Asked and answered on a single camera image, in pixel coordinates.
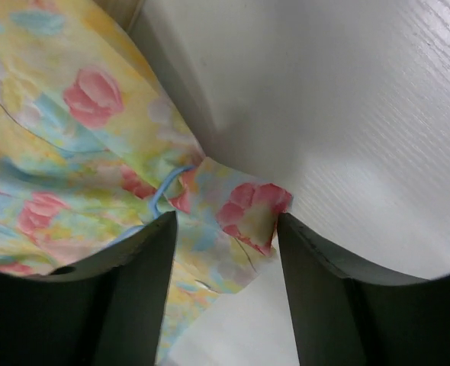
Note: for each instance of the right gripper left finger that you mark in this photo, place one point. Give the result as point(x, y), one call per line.
point(106, 309)

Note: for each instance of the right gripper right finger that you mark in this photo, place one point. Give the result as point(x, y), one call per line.
point(346, 310)

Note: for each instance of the blue wire hanger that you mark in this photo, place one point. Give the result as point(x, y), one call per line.
point(153, 203)

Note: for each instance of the floral pastel skirt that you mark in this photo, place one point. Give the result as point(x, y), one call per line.
point(87, 135)

